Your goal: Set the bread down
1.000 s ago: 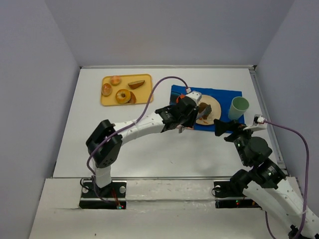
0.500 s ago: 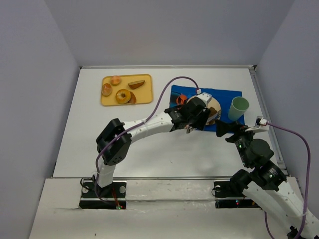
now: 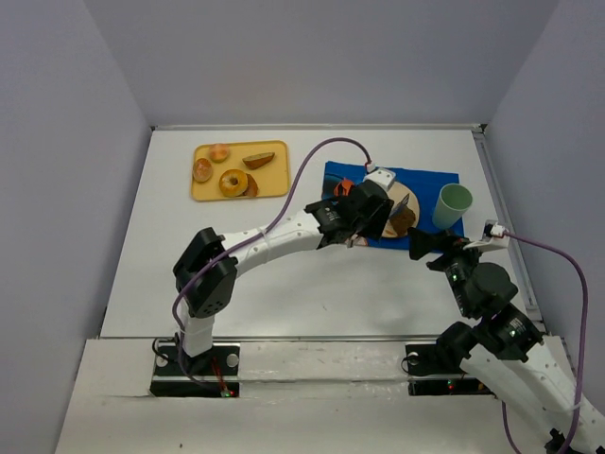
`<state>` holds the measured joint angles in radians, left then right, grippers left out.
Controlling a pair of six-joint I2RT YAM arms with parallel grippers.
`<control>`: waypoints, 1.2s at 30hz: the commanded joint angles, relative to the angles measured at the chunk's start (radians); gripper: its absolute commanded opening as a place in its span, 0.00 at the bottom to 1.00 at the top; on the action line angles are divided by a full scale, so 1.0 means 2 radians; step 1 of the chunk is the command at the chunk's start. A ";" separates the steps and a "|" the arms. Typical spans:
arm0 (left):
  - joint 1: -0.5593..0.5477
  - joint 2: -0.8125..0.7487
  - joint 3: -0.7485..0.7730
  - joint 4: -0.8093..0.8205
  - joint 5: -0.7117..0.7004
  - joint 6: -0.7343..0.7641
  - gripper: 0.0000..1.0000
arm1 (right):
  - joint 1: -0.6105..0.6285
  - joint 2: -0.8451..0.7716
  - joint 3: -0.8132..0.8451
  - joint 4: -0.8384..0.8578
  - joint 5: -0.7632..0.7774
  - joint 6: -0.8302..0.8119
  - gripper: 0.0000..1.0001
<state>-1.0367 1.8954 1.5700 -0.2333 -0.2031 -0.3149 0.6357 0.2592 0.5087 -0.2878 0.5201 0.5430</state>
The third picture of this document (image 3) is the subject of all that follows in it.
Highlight dark brown bread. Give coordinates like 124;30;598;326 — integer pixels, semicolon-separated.
386;206;416;237

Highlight metal tongs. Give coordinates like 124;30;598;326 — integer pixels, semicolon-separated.
346;194;410;248

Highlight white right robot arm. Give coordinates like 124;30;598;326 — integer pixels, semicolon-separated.
402;221;604;453

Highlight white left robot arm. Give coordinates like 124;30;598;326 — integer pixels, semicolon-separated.
172;178;394;358

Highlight orange plastic spoon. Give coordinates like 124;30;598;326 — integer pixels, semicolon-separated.
341;179;354;192

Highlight beige floral plate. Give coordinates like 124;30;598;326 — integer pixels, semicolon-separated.
382;182;421;239

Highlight green cup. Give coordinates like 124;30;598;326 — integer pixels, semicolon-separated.
432;183;474;230

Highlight yellow tray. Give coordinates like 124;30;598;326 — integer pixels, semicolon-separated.
190;140;290;201

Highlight small croissant piece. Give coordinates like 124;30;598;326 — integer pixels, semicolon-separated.
243;173;259;198

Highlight half baguette slice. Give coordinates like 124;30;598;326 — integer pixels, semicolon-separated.
242;152;275;170

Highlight glazed donut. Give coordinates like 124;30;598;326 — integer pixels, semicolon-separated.
218;168;249;198

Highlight round bun top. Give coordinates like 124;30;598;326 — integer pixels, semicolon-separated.
207;144;231;163

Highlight round bun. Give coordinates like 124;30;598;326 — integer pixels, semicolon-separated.
207;144;231;163
192;158;214;183

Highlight round bun left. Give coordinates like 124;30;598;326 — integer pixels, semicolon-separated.
192;158;214;183

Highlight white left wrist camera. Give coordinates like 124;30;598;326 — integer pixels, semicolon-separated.
363;167;396;192

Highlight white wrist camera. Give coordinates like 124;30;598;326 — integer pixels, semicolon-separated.
363;167;396;192
463;220;510;253

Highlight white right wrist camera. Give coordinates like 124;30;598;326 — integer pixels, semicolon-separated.
463;220;510;253

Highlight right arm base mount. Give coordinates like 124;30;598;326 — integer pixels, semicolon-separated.
400;322;493;397

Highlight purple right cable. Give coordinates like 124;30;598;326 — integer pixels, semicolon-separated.
491;229;591;454

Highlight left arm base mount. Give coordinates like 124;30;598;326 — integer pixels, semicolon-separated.
149;338;240;398

